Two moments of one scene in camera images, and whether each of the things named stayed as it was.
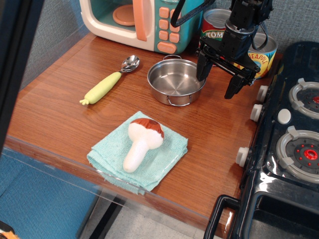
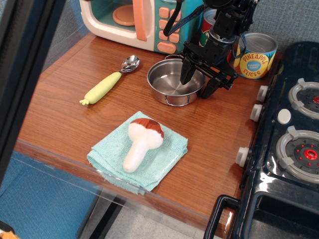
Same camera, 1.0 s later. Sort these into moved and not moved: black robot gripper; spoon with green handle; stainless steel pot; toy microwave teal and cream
Moved: black robot gripper
Not moved: toy microwave teal and cream; spoon with green handle; stainless steel pot
